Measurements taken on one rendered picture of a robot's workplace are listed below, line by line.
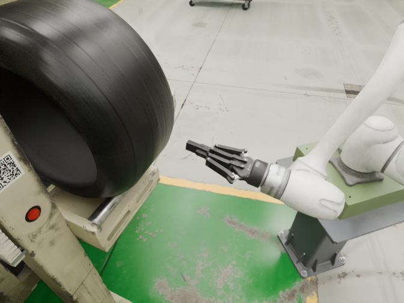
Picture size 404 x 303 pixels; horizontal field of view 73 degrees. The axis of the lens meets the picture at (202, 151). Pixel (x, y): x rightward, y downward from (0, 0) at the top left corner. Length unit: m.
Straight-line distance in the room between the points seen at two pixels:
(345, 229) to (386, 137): 0.41
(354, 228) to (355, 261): 0.74
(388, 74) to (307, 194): 0.34
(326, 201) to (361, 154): 0.56
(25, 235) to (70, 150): 0.42
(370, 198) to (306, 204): 0.63
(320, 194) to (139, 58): 0.57
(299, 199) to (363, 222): 0.68
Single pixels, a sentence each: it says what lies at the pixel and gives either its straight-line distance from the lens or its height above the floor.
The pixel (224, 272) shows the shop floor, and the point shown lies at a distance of 1.82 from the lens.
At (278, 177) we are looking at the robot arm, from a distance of 0.73.
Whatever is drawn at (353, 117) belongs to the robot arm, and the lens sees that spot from 0.84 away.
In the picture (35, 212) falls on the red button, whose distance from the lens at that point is 0.85.
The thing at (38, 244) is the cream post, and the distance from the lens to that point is 0.93.
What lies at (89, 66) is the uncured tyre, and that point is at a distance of 0.66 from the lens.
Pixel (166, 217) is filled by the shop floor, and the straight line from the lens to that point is 2.01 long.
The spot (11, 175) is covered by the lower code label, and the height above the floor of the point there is 1.20.
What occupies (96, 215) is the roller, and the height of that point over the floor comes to 0.92.
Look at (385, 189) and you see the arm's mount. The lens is 1.41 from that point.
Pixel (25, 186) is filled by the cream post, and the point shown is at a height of 1.15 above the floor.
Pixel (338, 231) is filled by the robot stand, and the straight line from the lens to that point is 1.31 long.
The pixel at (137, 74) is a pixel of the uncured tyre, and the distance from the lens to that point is 0.72.
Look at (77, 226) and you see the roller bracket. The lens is 0.94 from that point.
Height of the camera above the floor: 1.67
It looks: 43 degrees down
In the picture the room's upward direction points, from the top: straight up
